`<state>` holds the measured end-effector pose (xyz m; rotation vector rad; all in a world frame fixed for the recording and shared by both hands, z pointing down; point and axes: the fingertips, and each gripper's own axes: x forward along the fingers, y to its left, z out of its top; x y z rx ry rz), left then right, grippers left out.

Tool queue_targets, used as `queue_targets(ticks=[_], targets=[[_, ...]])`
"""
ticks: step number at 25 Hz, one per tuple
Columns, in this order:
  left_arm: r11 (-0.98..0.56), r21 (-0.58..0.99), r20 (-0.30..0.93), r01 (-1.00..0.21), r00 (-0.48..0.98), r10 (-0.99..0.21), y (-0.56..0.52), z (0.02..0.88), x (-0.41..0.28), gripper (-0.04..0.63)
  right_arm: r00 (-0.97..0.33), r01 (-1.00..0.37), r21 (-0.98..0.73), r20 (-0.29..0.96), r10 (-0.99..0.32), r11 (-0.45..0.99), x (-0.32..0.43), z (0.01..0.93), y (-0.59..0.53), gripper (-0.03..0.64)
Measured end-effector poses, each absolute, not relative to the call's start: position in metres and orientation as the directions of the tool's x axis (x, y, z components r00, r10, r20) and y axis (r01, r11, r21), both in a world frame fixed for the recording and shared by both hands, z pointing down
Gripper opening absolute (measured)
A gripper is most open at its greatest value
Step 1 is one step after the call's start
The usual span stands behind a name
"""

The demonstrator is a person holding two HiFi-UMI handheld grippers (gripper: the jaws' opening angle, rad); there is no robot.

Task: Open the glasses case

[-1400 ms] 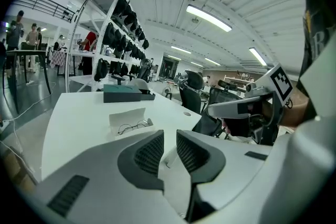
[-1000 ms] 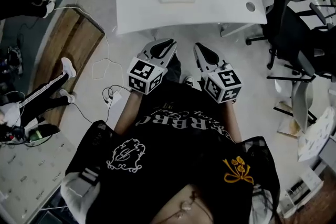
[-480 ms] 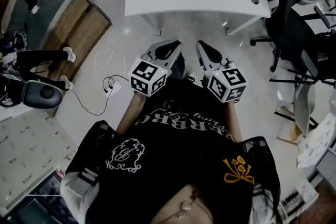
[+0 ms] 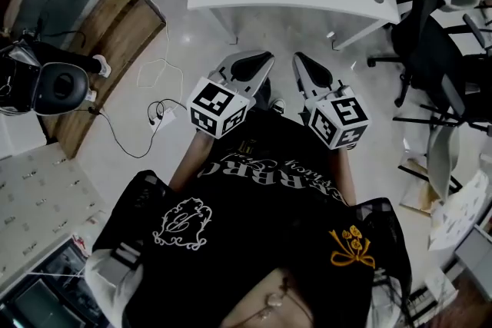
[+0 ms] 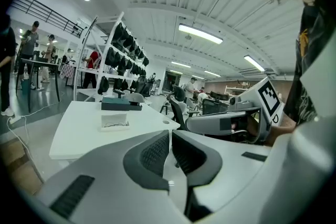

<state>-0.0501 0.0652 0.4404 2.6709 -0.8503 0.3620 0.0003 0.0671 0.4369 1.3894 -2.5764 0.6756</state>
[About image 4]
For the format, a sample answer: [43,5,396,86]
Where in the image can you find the person's left forearm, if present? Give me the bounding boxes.
[168,128,216,193]

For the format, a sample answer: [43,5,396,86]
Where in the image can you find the person's black trousers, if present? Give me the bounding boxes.
[253,78,274,112]

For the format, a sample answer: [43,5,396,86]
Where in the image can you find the white power cable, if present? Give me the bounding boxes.
[91,0,185,116]

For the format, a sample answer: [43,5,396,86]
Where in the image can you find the person's right forearm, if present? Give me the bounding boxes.
[328,145,358,207]

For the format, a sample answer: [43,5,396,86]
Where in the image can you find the white power adapter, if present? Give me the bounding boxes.
[151,109,178,134]

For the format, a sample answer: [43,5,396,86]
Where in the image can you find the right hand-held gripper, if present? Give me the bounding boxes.
[291,51,373,151]

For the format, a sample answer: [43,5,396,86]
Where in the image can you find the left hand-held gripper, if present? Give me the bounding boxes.
[186,50,275,141]

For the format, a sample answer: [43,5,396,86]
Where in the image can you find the grey padded shoulder strap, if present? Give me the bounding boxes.
[83,240,145,328]

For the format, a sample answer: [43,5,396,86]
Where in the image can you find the black cable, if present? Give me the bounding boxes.
[86,98,189,159]

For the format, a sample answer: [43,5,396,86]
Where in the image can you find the white storage box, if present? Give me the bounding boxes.
[0,111,49,161]

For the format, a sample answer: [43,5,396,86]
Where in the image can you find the thin pendant necklace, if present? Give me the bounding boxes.
[245,276,308,328]

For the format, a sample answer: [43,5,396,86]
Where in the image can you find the person's black printed t-shirt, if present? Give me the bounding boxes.
[91,111,414,328]

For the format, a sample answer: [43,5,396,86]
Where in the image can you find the white latched locker block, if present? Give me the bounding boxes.
[0,153,107,289]

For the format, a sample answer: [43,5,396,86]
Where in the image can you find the wooden floor platform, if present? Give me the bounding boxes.
[38,0,167,161]

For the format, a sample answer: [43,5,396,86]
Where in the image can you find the white patterned paper sheet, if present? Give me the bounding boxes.
[428,171,491,253]

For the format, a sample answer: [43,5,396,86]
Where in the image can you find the dark equipment crate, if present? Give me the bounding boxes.
[0,237,105,328]

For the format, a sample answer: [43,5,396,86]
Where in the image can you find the person's neck and chest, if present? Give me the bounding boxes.
[226,268,312,328]

